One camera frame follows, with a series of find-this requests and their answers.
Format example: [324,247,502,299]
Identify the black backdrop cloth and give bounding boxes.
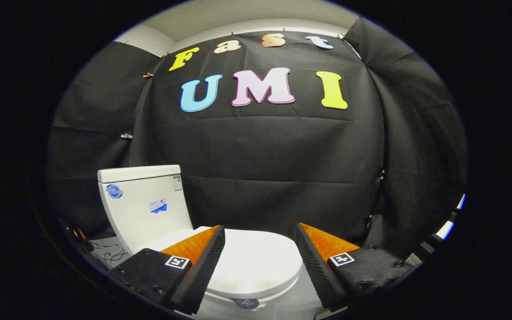
[45,16,468,263]

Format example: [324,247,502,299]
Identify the white toilet lid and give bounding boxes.
[149,226,304,299]

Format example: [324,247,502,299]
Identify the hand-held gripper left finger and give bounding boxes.
[109,224,226,316]

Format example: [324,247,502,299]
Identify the white toilet tank cover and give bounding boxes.
[97,165,182,184]

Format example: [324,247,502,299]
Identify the thin white floor cables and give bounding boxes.
[92,242,128,268]

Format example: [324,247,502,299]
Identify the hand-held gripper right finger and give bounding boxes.
[294,222,416,312]

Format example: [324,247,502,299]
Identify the white ceramic toilet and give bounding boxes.
[97,165,294,319]

